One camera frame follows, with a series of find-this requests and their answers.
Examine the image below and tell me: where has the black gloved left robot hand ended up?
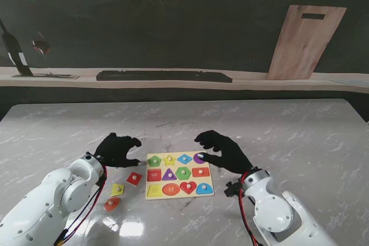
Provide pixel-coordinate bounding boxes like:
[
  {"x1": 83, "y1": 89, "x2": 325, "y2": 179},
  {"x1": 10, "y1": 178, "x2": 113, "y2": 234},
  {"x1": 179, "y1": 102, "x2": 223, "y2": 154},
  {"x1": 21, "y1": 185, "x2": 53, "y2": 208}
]
[{"x1": 95, "y1": 133, "x2": 142, "y2": 169}]

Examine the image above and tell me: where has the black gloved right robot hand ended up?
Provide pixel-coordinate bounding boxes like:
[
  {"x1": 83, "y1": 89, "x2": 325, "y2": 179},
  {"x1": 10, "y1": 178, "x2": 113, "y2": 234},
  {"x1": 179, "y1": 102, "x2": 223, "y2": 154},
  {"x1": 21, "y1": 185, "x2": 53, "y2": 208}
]
[{"x1": 194, "y1": 130, "x2": 254, "y2": 175}]

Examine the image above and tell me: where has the green pentagon puzzle piece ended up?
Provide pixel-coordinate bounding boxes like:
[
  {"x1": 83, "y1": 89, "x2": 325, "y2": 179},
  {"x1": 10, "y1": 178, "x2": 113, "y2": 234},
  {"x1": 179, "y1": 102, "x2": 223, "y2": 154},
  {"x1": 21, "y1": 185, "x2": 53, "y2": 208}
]
[{"x1": 147, "y1": 155, "x2": 163, "y2": 168}]

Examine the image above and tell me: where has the orange rectangle puzzle piece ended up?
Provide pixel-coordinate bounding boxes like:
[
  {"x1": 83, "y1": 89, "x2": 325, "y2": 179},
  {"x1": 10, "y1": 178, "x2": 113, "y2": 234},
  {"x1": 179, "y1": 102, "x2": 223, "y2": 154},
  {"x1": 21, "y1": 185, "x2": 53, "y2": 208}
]
[{"x1": 191, "y1": 167, "x2": 211, "y2": 179}]

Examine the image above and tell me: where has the yellow trapezoid puzzle piece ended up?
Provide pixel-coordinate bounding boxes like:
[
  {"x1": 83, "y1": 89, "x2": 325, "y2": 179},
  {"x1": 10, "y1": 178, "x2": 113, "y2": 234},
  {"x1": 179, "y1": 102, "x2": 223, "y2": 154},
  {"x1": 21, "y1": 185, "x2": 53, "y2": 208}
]
[{"x1": 111, "y1": 183, "x2": 126, "y2": 198}]

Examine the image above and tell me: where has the blue semicircle puzzle piece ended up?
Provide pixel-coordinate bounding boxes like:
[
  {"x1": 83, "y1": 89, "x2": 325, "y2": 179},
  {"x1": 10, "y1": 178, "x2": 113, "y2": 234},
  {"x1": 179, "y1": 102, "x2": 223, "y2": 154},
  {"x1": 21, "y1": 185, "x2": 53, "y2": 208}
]
[{"x1": 196, "y1": 183, "x2": 215, "y2": 196}]

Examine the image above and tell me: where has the blue diamond puzzle piece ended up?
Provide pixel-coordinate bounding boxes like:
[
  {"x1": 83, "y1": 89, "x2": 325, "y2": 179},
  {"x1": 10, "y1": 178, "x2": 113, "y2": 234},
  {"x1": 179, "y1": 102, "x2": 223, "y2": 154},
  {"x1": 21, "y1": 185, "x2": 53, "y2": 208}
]
[{"x1": 176, "y1": 154, "x2": 194, "y2": 165}]

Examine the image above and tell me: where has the yellow star puzzle piece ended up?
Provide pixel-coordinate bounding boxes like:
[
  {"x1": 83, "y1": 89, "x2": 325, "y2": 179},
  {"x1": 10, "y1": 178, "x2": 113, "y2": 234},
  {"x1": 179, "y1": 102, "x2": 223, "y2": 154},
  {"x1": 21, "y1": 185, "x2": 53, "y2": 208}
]
[{"x1": 163, "y1": 154, "x2": 177, "y2": 167}]

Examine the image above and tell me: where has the green hexagon puzzle piece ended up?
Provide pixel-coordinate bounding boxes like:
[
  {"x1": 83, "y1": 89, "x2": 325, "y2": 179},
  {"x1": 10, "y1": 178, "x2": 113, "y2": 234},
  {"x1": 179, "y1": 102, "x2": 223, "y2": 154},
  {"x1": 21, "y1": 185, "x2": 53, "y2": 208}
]
[{"x1": 175, "y1": 166, "x2": 192, "y2": 181}]

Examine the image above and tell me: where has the red heart puzzle piece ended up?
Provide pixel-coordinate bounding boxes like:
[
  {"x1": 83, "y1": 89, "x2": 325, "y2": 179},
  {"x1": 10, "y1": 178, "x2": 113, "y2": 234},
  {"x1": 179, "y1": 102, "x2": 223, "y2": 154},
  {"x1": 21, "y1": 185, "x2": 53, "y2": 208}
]
[{"x1": 179, "y1": 181, "x2": 198, "y2": 195}]

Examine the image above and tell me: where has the purple triangle puzzle piece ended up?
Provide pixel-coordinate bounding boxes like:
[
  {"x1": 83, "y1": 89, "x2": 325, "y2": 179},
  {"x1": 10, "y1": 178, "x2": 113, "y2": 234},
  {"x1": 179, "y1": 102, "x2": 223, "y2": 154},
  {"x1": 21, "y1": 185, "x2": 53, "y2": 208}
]
[{"x1": 161, "y1": 168, "x2": 178, "y2": 182}]

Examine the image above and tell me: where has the yellow wooden shape puzzle board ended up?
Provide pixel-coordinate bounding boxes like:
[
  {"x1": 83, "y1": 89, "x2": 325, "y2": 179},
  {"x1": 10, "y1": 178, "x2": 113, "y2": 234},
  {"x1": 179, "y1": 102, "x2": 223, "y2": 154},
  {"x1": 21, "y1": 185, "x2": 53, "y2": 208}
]
[{"x1": 145, "y1": 150, "x2": 216, "y2": 202}]

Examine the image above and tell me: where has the red square puzzle piece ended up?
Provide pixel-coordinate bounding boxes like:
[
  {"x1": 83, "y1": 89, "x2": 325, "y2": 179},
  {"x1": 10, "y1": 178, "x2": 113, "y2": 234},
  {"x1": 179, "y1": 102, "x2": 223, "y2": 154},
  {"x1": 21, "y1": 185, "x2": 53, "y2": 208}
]
[{"x1": 126, "y1": 171, "x2": 144, "y2": 187}]

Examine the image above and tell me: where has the orange oval puzzle piece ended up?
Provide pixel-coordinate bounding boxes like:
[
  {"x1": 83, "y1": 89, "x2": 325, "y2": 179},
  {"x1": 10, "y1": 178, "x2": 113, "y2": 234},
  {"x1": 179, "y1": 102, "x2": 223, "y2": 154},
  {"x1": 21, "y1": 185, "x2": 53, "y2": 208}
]
[{"x1": 103, "y1": 196, "x2": 121, "y2": 212}]

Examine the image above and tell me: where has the wooden cutting board with slot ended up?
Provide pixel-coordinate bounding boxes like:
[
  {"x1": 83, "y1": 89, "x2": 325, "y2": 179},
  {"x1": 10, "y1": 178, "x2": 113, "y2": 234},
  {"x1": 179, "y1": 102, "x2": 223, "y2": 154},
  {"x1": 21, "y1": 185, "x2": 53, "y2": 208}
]
[{"x1": 265, "y1": 5, "x2": 348, "y2": 81}]

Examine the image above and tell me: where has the light wooden shelf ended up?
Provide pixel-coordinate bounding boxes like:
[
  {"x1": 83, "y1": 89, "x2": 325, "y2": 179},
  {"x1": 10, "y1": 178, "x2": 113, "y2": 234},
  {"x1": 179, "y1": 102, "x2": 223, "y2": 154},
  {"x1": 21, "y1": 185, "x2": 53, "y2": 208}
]
[{"x1": 0, "y1": 66, "x2": 369, "y2": 94}]

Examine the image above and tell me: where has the flat tray under bottle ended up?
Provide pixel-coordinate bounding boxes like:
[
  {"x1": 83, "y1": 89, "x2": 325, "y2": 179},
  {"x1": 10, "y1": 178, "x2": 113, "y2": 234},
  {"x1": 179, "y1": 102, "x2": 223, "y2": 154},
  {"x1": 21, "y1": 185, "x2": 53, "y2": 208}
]
[{"x1": 11, "y1": 73, "x2": 80, "y2": 80}]

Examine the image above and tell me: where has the red wine glass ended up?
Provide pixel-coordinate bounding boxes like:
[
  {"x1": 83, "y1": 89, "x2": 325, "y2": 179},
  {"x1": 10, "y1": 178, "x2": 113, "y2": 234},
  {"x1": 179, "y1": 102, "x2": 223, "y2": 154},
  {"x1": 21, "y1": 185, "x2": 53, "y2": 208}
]
[{"x1": 31, "y1": 31, "x2": 52, "y2": 75}]

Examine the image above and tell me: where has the dark wine bottle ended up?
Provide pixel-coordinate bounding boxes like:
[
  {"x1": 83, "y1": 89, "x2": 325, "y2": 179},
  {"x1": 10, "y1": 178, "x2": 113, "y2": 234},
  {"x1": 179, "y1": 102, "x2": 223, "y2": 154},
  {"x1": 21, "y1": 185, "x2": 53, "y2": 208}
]
[{"x1": 0, "y1": 18, "x2": 34, "y2": 77}]

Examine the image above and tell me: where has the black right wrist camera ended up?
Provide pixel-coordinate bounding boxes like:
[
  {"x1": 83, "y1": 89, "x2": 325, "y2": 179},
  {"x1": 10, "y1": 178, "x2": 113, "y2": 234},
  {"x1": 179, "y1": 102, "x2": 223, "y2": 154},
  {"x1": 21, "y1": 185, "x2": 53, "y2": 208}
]
[{"x1": 224, "y1": 181, "x2": 242, "y2": 198}]

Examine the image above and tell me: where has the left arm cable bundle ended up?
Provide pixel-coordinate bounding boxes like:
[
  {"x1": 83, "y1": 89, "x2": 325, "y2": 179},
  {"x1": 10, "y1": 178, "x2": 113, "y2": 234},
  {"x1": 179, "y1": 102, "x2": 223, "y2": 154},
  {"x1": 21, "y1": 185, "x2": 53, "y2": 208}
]
[{"x1": 53, "y1": 165, "x2": 108, "y2": 246}]

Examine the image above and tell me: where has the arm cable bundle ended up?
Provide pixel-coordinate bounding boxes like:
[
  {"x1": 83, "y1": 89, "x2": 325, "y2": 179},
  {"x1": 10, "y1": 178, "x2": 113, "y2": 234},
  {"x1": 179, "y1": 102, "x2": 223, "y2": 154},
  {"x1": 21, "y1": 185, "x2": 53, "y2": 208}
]
[
  {"x1": 53, "y1": 165, "x2": 108, "y2": 246},
  {"x1": 238, "y1": 173, "x2": 259, "y2": 246}
]

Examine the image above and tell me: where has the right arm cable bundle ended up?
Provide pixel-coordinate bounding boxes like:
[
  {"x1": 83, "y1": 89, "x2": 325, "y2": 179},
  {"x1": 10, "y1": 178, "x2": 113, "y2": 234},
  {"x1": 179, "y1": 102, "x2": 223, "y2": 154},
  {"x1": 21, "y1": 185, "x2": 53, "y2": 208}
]
[{"x1": 238, "y1": 173, "x2": 259, "y2": 246}]

